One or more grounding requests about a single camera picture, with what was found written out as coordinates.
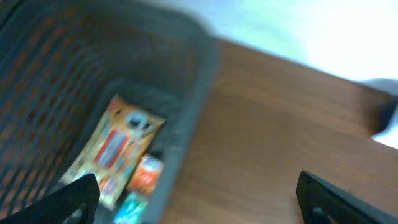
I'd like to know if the grey plastic mesh basket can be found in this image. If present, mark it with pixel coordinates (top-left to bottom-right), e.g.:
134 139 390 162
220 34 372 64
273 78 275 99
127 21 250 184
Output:
1 1 217 223

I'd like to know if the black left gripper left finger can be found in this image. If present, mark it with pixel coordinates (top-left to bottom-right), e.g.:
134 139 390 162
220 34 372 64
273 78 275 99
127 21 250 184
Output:
1 174 100 224

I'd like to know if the beige wet wipes pack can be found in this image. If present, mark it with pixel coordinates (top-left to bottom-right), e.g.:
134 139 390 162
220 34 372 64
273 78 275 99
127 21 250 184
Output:
60 95 165 209

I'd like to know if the small orange packet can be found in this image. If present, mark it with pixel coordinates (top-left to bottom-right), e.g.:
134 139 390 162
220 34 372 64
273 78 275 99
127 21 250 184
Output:
127 154 164 195

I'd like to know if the small green tissue pack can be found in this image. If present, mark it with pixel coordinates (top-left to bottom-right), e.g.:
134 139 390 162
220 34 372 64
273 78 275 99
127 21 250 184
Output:
113 192 148 224

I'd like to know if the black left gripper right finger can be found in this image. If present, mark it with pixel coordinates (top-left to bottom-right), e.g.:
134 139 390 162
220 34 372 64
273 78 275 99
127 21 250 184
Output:
296 171 397 224

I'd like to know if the white barcode scanner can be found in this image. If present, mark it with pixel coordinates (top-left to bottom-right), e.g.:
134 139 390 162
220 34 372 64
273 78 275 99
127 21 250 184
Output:
361 78 397 149

